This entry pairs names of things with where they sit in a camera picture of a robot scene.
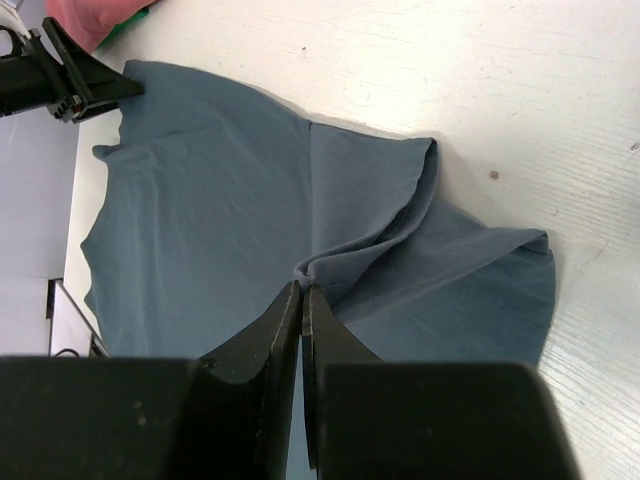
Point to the folded green t shirt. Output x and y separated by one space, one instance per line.
125 27

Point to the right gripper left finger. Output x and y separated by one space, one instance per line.
226 415

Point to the folded red t shirt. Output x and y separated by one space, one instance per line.
89 22

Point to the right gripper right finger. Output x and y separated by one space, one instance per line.
371 419

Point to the blue t shirt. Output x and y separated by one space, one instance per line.
217 196

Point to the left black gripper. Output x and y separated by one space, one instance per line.
83 87

